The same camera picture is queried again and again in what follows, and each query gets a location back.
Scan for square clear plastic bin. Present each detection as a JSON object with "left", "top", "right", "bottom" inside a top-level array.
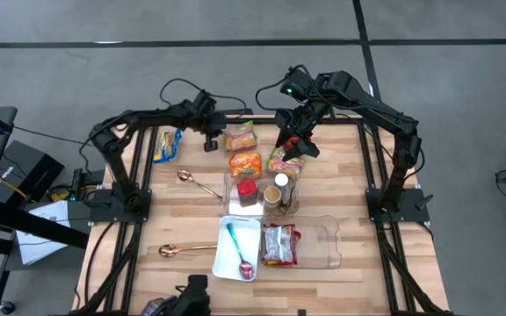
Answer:
[{"left": 222, "top": 169, "right": 300, "bottom": 217}]

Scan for iridescent metal spoon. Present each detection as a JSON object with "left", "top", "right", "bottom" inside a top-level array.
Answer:
[{"left": 225, "top": 222, "right": 256, "bottom": 281}]

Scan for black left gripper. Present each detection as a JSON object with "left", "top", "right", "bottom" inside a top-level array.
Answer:
[{"left": 186, "top": 91, "right": 228, "bottom": 153}]

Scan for blue yellow noodle packet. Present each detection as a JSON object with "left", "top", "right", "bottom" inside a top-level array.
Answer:
[{"left": 152, "top": 127, "right": 184, "bottom": 164}]

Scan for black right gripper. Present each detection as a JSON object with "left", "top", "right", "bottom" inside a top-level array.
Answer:
[{"left": 274, "top": 65, "right": 331, "bottom": 162}]

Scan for brown snack bar packet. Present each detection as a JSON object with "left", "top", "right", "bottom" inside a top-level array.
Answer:
[{"left": 281, "top": 188, "right": 298, "bottom": 216}]

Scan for black power cable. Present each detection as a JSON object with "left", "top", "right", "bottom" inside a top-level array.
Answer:
[{"left": 83, "top": 221, "right": 118, "bottom": 308}]

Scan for power device green light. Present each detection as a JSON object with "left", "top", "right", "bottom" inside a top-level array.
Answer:
[{"left": 48, "top": 169, "right": 91, "bottom": 204}]

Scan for red yellow noodle packet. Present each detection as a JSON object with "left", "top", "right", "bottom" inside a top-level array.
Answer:
[{"left": 261, "top": 222, "right": 302, "bottom": 268}]

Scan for long clear plastic bin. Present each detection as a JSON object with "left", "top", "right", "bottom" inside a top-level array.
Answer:
[{"left": 259, "top": 213, "right": 343, "bottom": 269}]

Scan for black aluminium table frame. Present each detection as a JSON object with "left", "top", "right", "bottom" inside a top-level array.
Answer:
[{"left": 66, "top": 99, "right": 456, "bottom": 316}]

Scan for white paper sheets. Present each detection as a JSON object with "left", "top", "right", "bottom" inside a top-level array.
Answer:
[{"left": 15, "top": 200, "right": 72, "bottom": 267}]

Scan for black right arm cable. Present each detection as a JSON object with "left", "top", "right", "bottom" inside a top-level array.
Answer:
[{"left": 254, "top": 64, "right": 292, "bottom": 113}]

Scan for yellow cable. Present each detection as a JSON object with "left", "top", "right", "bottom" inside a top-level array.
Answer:
[{"left": 0, "top": 173, "right": 17, "bottom": 198}]

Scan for rose gold metal spoon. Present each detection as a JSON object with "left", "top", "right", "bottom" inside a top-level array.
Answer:
[
  {"left": 176, "top": 169, "right": 224, "bottom": 202},
  {"left": 158, "top": 243, "right": 218, "bottom": 259}
]

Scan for green orange noodle packet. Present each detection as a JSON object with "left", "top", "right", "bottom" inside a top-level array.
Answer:
[{"left": 223, "top": 120, "right": 258, "bottom": 154}]

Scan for green yellow noodle packet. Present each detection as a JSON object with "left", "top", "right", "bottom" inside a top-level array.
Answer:
[{"left": 265, "top": 147, "right": 306, "bottom": 179}]

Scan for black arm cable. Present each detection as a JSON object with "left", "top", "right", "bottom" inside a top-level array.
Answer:
[
  {"left": 254, "top": 64, "right": 292, "bottom": 113},
  {"left": 159, "top": 77, "right": 249, "bottom": 111}
]

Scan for white plastic bin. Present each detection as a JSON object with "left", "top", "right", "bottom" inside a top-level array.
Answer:
[{"left": 211, "top": 214, "right": 263, "bottom": 283}]

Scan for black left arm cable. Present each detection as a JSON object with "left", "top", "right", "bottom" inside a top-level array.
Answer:
[{"left": 159, "top": 77, "right": 249, "bottom": 111}]

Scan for white lid glass bottle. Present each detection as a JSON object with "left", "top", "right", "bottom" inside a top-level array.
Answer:
[{"left": 273, "top": 172, "right": 292, "bottom": 205}]

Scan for black box white lettering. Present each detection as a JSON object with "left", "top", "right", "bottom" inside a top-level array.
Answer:
[{"left": 0, "top": 139, "right": 65, "bottom": 205}]

